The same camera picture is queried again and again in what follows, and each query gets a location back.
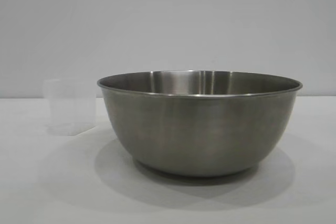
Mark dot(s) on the stainless steel mixing bowl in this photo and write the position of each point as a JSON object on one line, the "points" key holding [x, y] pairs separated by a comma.
{"points": [[202, 129]]}

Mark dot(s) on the translucent plastic measuring cup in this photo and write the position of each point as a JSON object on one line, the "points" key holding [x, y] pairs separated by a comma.
{"points": [[69, 106]]}

